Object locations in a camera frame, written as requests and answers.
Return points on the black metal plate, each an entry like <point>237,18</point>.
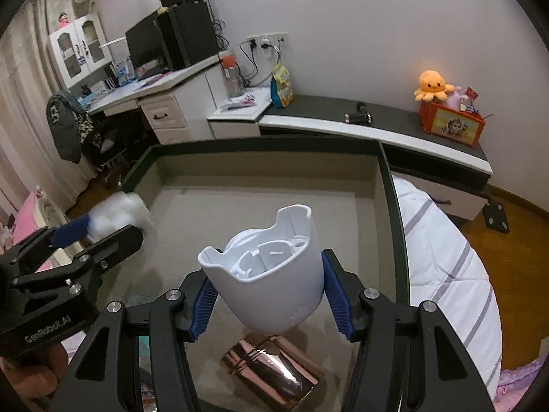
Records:
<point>496,218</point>

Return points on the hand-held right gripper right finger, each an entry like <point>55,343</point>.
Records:
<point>339,296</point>

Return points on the white plastic housing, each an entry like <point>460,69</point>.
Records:
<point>266,292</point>

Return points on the person's left hand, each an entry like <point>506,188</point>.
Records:
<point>30,377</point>

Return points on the black computer tower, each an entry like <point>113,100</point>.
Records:
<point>193,34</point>

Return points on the rose gold metallic cup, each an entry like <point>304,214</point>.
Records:
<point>274,373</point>

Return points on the white grey-striped quilt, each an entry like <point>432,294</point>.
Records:
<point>446,266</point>

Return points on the cream curtain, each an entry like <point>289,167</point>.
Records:
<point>25,107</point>

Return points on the purple lace cloth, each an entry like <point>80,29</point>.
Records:
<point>514,382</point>

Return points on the purple plush toy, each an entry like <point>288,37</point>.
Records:
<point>455,99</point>

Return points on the white computer desk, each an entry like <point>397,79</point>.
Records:
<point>165,116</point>

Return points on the white glass-door hutch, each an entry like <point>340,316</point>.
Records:
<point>85,51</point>

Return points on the blue yellow snack bag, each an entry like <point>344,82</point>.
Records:
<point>283,90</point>

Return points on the clear plastic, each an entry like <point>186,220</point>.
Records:
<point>120,212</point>

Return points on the row of desk books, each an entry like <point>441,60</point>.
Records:
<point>122,72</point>

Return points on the small red card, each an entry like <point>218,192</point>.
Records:
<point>472,93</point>

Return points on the clear plastic packet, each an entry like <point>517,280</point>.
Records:
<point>240,102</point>

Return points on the small pink doll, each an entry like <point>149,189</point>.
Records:
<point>63,19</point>

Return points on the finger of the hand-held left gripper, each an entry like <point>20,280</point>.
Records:
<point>120,240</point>
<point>70,231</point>

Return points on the pink bedding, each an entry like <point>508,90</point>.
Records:
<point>25,214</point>

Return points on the black white low cabinet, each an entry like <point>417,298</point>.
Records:
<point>326,105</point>

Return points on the black massage gun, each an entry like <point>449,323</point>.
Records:
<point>358,116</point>

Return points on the black computer monitor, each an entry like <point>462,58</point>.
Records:
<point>143,45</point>

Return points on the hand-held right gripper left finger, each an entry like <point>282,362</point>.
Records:
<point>203,309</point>

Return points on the white wall socket strip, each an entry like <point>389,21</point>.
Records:
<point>274,36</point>

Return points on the white side cabinet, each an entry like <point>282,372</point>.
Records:
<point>233,126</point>

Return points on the black office chair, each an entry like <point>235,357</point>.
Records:
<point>103,146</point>

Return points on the orange-capped water bottle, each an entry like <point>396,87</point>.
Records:
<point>233,79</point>

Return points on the grey patterned garment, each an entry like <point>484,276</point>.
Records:
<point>64,128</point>

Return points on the orange octopus plush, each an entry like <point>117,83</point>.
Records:
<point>435,86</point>

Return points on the red picture crate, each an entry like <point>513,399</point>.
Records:
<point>454,126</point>

